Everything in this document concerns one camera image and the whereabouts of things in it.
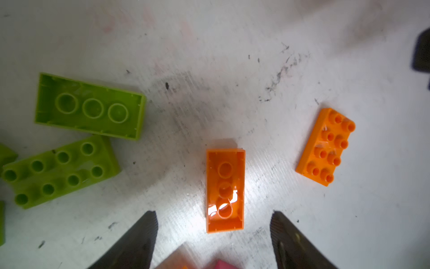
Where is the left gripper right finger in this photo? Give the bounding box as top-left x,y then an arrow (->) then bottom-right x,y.
270,211 -> 337,269

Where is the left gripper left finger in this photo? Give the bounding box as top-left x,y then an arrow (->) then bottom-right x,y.
90,211 -> 159,269

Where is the orange brick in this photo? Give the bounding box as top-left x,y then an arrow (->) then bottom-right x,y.
206,149 -> 246,233
296,108 -> 356,187

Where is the pink small square brick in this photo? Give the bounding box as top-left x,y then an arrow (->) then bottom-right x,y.
214,260 -> 239,269

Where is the green brick lower centre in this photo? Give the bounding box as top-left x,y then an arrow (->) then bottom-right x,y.
2,135 -> 120,209

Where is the green brick lower left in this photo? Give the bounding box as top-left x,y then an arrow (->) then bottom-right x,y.
0,201 -> 5,246

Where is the green brick tilted centre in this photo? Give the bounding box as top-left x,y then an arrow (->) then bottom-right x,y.
0,144 -> 18,168

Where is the green brick upside down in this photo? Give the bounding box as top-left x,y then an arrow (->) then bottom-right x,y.
34,73 -> 146,141

